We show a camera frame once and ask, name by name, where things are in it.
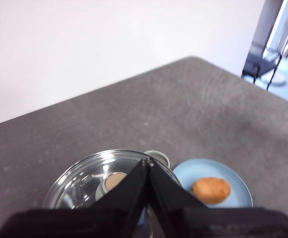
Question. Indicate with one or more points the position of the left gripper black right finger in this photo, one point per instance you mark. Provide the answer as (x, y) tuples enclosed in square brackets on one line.
[(195, 223)]

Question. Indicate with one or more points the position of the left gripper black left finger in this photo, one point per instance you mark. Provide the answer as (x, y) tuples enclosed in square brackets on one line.
[(104, 223)]

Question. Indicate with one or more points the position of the brown potato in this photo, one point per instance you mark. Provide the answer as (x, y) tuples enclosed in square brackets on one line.
[(212, 191)]

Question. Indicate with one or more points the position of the glass lid with green knob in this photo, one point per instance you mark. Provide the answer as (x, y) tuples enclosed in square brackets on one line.
[(84, 173)]

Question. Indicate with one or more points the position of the blue round plate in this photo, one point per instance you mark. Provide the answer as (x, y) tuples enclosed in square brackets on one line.
[(203, 171)]

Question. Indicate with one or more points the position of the white round base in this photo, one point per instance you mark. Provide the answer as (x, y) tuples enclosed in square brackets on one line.
[(278, 78)]

